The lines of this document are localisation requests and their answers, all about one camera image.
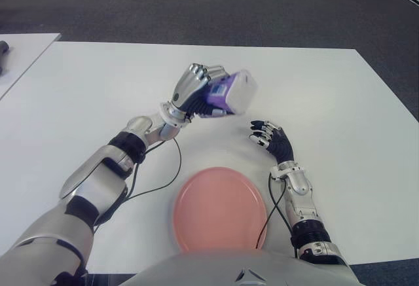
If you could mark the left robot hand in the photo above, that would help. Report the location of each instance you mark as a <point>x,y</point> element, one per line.
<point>188,86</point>

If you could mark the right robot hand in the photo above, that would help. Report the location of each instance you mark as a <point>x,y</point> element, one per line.
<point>281,147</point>

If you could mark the purple tissue paper pack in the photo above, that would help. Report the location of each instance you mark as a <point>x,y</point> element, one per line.
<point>240,93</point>

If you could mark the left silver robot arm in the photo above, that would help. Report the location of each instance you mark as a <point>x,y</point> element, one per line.
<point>98,184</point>

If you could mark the pink round plate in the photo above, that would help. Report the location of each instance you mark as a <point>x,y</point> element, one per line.
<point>212,207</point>

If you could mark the grey robot torso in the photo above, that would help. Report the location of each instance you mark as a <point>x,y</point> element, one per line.
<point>229,266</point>

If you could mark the black handheld tool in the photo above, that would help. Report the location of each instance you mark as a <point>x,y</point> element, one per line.
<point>3,47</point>

